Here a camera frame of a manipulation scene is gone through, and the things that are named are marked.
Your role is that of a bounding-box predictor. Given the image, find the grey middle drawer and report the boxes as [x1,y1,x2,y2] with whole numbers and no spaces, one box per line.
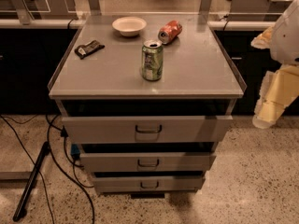
[80,152,216,173]

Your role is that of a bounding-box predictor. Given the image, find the green soda can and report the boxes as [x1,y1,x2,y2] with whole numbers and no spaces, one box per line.
[141,40,164,81]

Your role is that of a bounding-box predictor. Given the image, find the white bowl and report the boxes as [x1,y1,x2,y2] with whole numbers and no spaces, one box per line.
[112,17,147,37]

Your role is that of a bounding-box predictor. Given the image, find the orange soda can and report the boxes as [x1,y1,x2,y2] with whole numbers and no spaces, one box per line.
[158,21,182,45]

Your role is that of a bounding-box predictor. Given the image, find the grey drawer cabinet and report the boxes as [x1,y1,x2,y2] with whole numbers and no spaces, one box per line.
[49,14,246,181]

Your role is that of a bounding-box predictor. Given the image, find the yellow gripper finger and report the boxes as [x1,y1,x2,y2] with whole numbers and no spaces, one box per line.
[250,26,273,49]

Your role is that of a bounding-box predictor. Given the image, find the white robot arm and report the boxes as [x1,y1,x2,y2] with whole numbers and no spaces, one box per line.
[251,0,299,129]

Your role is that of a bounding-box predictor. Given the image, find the dark snack bag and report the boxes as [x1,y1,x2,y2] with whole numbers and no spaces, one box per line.
[75,40,105,60]

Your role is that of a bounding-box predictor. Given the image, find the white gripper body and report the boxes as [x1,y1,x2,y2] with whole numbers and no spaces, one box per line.
[252,64,299,129]

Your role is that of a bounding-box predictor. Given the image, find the grey drawer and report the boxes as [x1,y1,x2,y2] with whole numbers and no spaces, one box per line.
[63,116,233,144]
[80,152,216,173]
[93,175,205,193]

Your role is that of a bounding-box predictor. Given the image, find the blue plug box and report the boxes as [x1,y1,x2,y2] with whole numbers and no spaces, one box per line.
[70,144,80,160]

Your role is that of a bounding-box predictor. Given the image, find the white horizontal rail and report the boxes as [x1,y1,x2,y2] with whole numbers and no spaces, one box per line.
[0,20,275,31]

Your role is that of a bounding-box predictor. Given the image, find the grey top drawer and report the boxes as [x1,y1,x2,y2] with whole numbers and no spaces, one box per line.
[63,116,233,144]

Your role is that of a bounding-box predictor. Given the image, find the black floor cable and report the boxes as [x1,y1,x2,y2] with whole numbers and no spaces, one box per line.
[0,114,96,224]

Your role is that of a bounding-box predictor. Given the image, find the grey bottom drawer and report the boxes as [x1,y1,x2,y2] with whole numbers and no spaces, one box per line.
[93,175,205,193]

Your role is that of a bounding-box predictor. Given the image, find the black bar on floor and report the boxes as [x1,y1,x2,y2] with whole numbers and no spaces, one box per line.
[13,142,50,222]

